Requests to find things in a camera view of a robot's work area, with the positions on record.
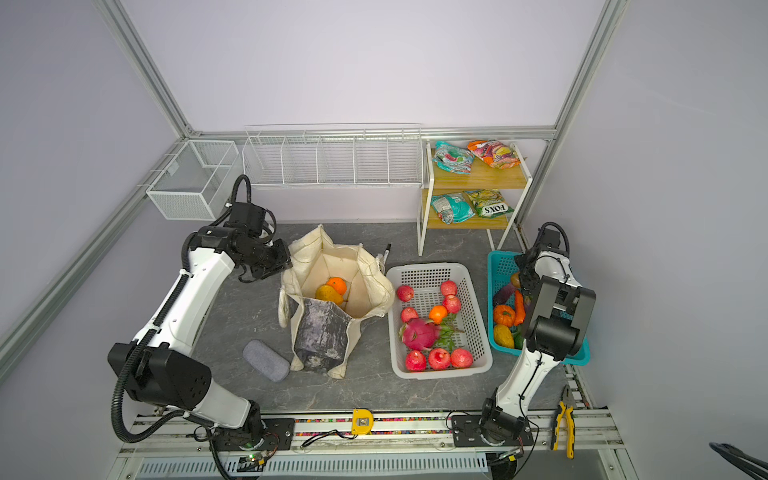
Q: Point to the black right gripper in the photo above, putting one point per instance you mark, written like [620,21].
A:
[528,287]

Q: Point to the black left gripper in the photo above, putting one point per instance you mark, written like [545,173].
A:
[282,264]

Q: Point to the small orange pumpkin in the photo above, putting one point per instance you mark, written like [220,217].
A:
[504,315]

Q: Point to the beige canvas grocery bag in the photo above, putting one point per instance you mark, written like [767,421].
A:
[323,334]

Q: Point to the orange fruit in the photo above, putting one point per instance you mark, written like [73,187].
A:
[338,284]
[437,314]

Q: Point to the orange pink snack bag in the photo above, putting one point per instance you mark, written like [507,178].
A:
[494,154]

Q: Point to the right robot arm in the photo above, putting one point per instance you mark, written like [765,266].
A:
[556,312]

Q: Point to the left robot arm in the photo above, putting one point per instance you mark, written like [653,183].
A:
[157,368]

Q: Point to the green Fox's candy bag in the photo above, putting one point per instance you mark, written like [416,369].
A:
[487,204]

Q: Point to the teal pink snack bag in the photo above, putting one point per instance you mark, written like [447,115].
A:
[453,159]

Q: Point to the teal plastic basket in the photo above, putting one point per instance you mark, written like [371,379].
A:
[500,267]

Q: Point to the purple eggplant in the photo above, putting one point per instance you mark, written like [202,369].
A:
[503,295]

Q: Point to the orange carrot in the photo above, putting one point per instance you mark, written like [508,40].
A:
[520,313]

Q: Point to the green bell pepper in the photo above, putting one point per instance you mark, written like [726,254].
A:
[518,340]

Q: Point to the red apple far right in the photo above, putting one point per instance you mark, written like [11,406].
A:
[449,288]

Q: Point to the red apple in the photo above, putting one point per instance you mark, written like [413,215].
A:
[439,359]
[452,304]
[408,314]
[449,288]
[405,293]
[416,361]

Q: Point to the red apple middle right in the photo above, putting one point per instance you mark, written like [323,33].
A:
[452,304]

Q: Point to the white and wood shelf rack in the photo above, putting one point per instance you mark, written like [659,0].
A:
[513,184]

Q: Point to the small white mesh basket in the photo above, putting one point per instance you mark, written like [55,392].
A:
[196,183]

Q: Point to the white plastic basket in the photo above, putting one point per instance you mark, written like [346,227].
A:
[467,326]

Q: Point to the grey fabric glasses case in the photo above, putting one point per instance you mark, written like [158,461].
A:
[266,361]

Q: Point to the pink dragon fruit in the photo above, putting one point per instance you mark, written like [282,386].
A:
[419,334]

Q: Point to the black and white marker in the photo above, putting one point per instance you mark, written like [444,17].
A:
[383,258]

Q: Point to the red apple far left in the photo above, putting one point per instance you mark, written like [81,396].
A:
[405,293]

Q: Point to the red apple middle left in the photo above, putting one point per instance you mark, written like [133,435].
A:
[408,314]

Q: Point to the red apple near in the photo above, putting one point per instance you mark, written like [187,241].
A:
[416,361]

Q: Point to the yellow tape measure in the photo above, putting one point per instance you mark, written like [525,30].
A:
[362,422]

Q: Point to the yellow handled pliers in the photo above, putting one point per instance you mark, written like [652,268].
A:
[563,424]

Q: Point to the long white wire basket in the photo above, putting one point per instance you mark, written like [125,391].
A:
[334,154]

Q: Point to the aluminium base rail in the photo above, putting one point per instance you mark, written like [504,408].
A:
[320,445]

